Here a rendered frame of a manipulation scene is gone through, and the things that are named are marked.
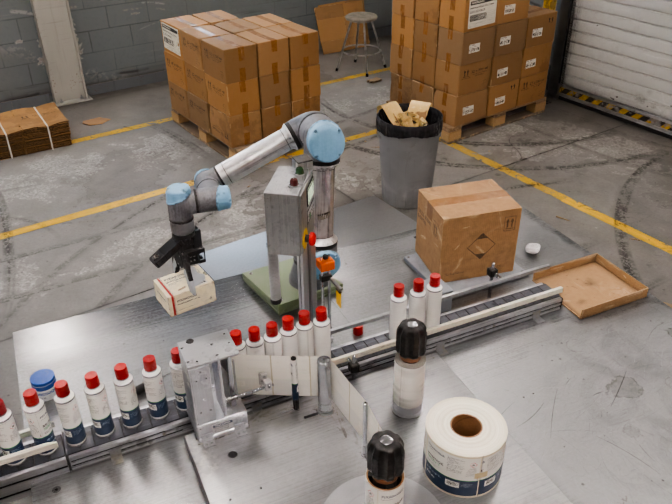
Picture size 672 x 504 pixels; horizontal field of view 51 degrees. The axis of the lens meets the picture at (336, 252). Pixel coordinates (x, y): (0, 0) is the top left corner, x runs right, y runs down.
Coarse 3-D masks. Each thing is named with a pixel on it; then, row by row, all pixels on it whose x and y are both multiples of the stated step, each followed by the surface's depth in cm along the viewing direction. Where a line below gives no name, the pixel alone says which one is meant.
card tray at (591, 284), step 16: (592, 256) 267; (544, 272) 260; (560, 272) 263; (576, 272) 263; (592, 272) 263; (608, 272) 263; (624, 272) 257; (576, 288) 254; (592, 288) 254; (608, 288) 254; (624, 288) 254; (640, 288) 251; (576, 304) 246; (592, 304) 246; (608, 304) 242
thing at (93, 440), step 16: (544, 288) 247; (480, 304) 239; (496, 304) 239; (528, 304) 239; (448, 320) 232; (480, 320) 232; (384, 336) 225; (432, 336) 225; (336, 352) 219; (384, 352) 219; (144, 416) 197; (176, 416) 196; (128, 432) 192; (80, 448) 188
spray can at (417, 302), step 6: (414, 282) 215; (420, 282) 215; (414, 288) 216; (420, 288) 216; (414, 294) 217; (420, 294) 216; (414, 300) 217; (420, 300) 217; (414, 306) 218; (420, 306) 218; (414, 312) 219; (420, 312) 219; (408, 318) 224; (420, 318) 221
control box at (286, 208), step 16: (288, 176) 190; (304, 176) 190; (272, 192) 182; (288, 192) 182; (304, 192) 185; (272, 208) 184; (288, 208) 183; (304, 208) 187; (272, 224) 187; (288, 224) 186; (304, 224) 189; (272, 240) 189; (288, 240) 188; (304, 240) 190
